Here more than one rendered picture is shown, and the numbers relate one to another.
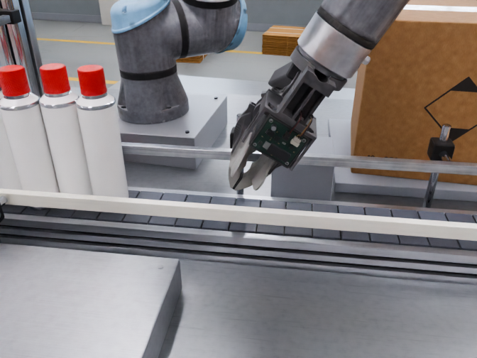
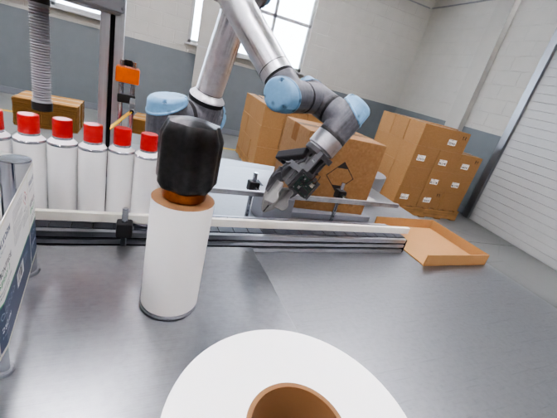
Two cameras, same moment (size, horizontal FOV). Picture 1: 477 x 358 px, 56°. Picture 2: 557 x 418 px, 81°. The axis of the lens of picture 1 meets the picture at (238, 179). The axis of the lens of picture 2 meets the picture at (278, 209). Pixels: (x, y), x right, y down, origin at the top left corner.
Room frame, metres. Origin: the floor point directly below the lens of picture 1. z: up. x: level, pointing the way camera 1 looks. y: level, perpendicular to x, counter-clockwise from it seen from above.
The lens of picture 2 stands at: (-0.12, 0.43, 1.26)
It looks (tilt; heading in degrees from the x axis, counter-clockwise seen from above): 22 degrees down; 325
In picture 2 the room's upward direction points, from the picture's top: 15 degrees clockwise
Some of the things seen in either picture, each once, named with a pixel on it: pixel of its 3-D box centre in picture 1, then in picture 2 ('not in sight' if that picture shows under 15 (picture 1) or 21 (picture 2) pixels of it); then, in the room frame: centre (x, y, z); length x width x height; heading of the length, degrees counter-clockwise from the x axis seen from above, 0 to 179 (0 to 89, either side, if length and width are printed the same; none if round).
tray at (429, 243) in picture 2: not in sight; (428, 240); (0.46, -0.65, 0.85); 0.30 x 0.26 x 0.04; 82
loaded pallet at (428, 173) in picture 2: not in sight; (418, 166); (2.57, -3.53, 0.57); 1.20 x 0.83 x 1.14; 78
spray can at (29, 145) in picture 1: (28, 139); (145, 180); (0.58, 0.30, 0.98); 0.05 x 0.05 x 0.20
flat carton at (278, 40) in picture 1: (296, 40); (156, 126); (4.99, -0.63, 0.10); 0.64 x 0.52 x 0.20; 73
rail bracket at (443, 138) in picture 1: (439, 182); (339, 209); (0.58, -0.30, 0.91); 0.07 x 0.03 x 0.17; 172
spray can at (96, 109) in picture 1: (101, 139); not in sight; (0.58, 0.19, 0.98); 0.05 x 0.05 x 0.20
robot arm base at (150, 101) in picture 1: (150, 88); not in sight; (0.92, 0.18, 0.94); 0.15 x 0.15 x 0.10
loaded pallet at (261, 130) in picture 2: not in sight; (276, 137); (3.78, -1.97, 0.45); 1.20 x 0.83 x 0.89; 168
